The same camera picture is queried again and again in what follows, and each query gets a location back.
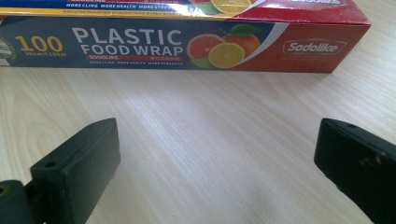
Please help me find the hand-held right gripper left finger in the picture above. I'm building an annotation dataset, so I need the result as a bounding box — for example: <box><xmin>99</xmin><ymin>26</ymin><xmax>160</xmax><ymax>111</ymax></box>
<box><xmin>29</xmin><ymin>117</ymin><xmax>121</xmax><ymax>224</ymax></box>

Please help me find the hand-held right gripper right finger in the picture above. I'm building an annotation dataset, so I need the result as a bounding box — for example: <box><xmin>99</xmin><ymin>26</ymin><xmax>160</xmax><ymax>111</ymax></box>
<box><xmin>313</xmin><ymin>118</ymin><xmax>396</xmax><ymax>224</ymax></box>

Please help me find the blue and red wrap box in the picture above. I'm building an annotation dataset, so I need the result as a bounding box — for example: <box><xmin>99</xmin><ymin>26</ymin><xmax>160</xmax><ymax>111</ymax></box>
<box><xmin>0</xmin><ymin>0</ymin><xmax>372</xmax><ymax>74</ymax></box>

